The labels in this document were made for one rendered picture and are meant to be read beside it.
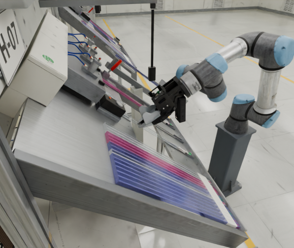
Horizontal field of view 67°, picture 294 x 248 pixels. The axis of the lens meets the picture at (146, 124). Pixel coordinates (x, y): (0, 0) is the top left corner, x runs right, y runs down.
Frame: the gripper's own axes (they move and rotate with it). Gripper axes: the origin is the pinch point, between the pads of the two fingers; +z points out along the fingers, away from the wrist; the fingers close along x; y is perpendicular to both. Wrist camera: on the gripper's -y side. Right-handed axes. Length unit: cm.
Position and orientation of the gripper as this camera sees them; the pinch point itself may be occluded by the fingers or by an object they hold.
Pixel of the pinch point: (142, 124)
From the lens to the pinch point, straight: 81.2
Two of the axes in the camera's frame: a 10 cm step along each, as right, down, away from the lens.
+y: -5.3, -5.9, -6.1
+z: -8.0, 5.9, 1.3
